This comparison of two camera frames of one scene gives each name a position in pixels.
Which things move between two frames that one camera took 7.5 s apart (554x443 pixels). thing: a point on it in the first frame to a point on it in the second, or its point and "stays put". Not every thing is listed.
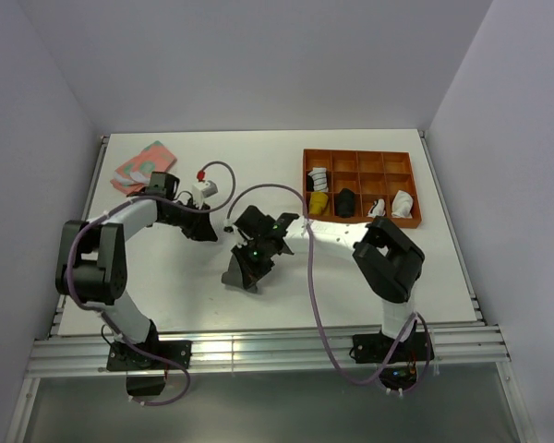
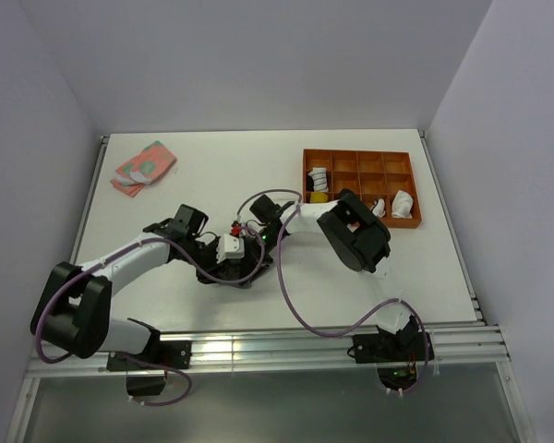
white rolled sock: x=402 y=205 stays put
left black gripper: x=200 y=228 to x=215 y=267
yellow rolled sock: x=318 y=202 stays put
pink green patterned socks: x=135 y=175 stays put
